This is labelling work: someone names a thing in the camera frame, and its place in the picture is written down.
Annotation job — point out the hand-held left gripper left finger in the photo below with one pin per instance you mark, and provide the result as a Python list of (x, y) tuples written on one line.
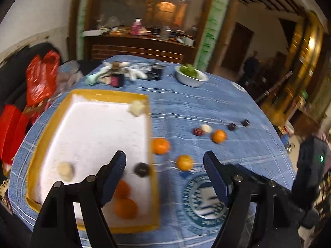
[(113, 180)]

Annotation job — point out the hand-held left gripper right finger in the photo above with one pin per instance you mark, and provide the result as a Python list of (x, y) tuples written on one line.
[(216, 178)]

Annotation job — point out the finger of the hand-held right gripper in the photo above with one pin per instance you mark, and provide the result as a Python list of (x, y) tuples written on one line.
[(283, 186)]

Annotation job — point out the small orange mandarin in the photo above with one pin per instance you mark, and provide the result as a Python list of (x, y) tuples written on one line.
[(126, 208)]

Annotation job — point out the dark purple passion fruit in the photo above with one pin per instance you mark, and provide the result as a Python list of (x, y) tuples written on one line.
[(232, 126), (245, 122), (141, 169)]

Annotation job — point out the large orange mandarin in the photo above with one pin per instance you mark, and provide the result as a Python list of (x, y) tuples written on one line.
[(185, 162)]

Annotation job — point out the yellow foam tray box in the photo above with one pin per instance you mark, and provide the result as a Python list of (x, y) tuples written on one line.
[(98, 134)]

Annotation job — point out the red date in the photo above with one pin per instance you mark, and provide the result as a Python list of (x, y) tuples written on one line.
[(198, 131)]

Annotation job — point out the white bowl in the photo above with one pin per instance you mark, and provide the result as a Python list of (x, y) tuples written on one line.
[(191, 81)]

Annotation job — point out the black box with pink label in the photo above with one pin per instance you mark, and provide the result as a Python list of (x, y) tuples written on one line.
[(117, 80)]

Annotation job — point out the white glove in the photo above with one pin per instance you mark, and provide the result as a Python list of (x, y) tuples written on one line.
[(135, 73)]

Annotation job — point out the green lettuce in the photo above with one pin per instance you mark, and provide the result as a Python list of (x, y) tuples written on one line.
[(188, 70)]

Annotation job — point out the red paper bag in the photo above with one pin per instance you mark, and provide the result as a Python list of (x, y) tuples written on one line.
[(11, 134)]

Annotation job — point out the clear plastic bag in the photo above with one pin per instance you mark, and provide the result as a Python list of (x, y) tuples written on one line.
[(68, 77)]

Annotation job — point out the black battery box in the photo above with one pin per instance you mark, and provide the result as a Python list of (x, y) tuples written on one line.
[(156, 72)]

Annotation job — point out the brown wooden door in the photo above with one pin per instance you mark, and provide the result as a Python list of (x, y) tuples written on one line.
[(240, 49)]

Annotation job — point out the wooden counter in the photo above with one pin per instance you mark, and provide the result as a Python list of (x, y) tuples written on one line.
[(134, 44)]

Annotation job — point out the white flat box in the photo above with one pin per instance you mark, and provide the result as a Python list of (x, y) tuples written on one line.
[(93, 32)]

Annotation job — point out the glass pitcher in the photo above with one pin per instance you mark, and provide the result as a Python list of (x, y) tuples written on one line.
[(166, 33)]

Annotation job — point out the pink bottle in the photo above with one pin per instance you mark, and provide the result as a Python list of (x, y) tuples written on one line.
[(136, 28)]

